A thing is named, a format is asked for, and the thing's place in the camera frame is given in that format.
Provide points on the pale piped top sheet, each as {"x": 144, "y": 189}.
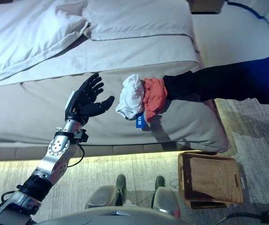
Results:
{"x": 136, "y": 18}

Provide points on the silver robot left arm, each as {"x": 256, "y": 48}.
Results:
{"x": 54, "y": 154}

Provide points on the woven wicker basket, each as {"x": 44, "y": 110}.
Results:
{"x": 209, "y": 178}

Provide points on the white pillows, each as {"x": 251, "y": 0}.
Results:
{"x": 26, "y": 30}

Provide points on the robot leg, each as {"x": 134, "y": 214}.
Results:
{"x": 165, "y": 199}
{"x": 121, "y": 187}

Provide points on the robot right leg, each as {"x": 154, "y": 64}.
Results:
{"x": 165, "y": 199}

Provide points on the white garment with blue tag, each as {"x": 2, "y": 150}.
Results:
{"x": 132, "y": 96}

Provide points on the black garment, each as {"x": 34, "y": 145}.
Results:
{"x": 230, "y": 82}

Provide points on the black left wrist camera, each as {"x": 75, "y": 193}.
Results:
{"x": 81, "y": 136}

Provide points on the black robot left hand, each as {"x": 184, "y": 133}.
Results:
{"x": 85, "y": 103}

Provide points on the red garment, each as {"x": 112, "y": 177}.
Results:
{"x": 154, "y": 98}

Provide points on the grey streaked rug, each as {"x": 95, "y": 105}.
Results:
{"x": 31, "y": 182}

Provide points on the brown wooden nightstand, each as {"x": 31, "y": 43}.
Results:
{"x": 207, "y": 5}

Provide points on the robot left leg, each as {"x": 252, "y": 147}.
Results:
{"x": 121, "y": 187}

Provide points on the grey robot torso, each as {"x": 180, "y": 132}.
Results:
{"x": 115, "y": 218}

